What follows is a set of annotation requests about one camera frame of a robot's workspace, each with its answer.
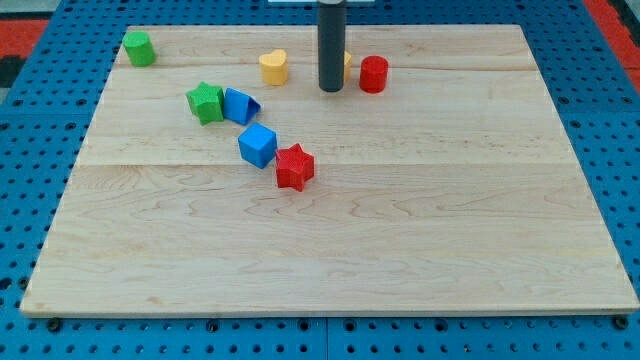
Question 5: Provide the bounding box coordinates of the blue cube block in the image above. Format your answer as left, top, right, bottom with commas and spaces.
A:
238, 123, 277, 169

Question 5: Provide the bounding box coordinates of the yellow hexagon block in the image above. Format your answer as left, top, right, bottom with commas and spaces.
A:
343, 51, 352, 84

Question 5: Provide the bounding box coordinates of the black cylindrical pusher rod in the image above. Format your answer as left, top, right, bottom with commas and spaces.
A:
317, 0, 346, 93

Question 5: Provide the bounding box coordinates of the red star block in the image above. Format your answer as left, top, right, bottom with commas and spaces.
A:
275, 143, 315, 192

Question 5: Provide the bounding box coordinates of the light wooden board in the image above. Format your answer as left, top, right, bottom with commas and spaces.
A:
21, 25, 639, 318

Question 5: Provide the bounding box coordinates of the green star block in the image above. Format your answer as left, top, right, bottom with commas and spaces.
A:
186, 82, 224, 126

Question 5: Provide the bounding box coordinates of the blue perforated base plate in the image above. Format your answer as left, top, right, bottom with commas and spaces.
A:
1, 1, 639, 359

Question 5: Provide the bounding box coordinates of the yellow heart block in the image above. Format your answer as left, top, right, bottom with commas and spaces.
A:
258, 49, 288, 86

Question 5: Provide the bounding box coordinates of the green cylinder block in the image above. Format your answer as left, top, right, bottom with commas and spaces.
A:
122, 31, 156, 67

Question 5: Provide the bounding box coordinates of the red cylinder block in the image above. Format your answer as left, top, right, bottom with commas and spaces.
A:
359, 55, 389, 94

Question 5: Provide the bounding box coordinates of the blue triangle block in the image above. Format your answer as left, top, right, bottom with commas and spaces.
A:
223, 88, 261, 125

